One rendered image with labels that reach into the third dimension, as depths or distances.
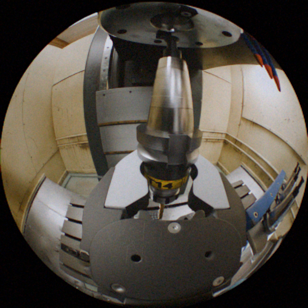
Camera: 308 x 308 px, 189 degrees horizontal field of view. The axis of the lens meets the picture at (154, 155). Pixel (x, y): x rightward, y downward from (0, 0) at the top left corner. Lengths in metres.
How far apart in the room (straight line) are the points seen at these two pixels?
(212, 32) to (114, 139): 0.57
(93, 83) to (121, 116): 0.26
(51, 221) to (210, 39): 1.08
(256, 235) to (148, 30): 0.32
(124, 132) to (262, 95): 1.19
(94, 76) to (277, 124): 1.31
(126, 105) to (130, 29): 0.42
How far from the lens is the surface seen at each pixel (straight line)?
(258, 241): 0.22
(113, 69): 0.61
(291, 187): 0.33
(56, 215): 0.96
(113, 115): 0.53
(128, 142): 0.57
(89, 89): 0.63
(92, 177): 1.28
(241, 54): 0.40
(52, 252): 0.94
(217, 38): 0.16
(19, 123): 1.06
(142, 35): 0.17
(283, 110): 1.07
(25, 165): 1.06
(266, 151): 1.09
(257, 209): 0.22
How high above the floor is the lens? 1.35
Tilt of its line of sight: 30 degrees down
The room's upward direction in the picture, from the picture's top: 2 degrees clockwise
